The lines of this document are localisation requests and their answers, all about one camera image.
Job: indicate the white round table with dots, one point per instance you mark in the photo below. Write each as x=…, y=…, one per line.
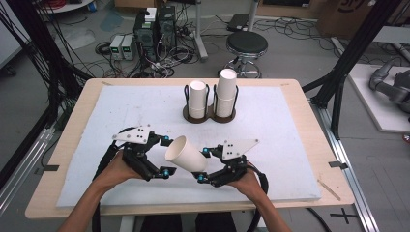
x=64, y=5

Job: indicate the dark double cup holder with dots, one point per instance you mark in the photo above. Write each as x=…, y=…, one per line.
x=193, y=120

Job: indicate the aluminium rail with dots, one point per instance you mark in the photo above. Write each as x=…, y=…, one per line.
x=29, y=161
x=341, y=167

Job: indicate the black frame strut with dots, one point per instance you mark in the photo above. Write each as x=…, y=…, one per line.
x=354, y=48

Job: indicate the black frame beam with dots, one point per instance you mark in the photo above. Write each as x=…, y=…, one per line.
x=22, y=151

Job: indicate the white table leg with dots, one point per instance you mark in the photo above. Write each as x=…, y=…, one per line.
x=127, y=225

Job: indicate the white foam mat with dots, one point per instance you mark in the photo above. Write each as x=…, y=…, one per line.
x=193, y=129

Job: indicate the person's right hand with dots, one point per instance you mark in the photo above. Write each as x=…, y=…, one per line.
x=249, y=183

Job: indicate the black tape piece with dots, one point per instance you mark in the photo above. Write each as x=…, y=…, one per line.
x=51, y=168
x=338, y=165

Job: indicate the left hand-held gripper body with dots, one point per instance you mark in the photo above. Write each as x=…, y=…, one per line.
x=138, y=158

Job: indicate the thin wooden stick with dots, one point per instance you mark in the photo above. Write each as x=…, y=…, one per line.
x=328, y=190

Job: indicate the person's right leg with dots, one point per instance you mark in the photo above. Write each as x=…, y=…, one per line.
x=216, y=223

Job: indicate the white platform board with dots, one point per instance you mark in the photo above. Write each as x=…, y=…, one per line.
x=380, y=109

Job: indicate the person's left hand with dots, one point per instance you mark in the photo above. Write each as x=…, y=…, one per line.
x=112, y=174

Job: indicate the black computer tower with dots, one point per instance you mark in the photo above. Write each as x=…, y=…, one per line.
x=167, y=27
x=145, y=35

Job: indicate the short stack of white cups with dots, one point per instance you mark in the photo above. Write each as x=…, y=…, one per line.
x=197, y=96

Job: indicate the person's left leg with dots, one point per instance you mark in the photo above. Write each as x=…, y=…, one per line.
x=158, y=225

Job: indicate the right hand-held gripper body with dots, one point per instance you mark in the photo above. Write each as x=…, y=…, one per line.
x=232, y=174

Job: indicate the cardboard box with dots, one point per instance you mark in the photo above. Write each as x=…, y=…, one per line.
x=341, y=19

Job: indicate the grey desk leg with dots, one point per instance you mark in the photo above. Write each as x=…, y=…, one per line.
x=199, y=35
x=252, y=14

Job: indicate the small white box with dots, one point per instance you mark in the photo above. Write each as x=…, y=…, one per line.
x=150, y=14

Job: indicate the single white paper cup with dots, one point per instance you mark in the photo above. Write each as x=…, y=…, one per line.
x=190, y=159

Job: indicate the grey power supply unit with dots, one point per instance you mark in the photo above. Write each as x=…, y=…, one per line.
x=116, y=47
x=128, y=47

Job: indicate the black round stool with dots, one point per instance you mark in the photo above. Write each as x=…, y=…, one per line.
x=246, y=43

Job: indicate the tall stack of white cups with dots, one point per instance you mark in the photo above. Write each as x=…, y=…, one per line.
x=225, y=95

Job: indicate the person's leg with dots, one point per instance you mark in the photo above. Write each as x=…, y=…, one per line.
x=158, y=225
x=216, y=223

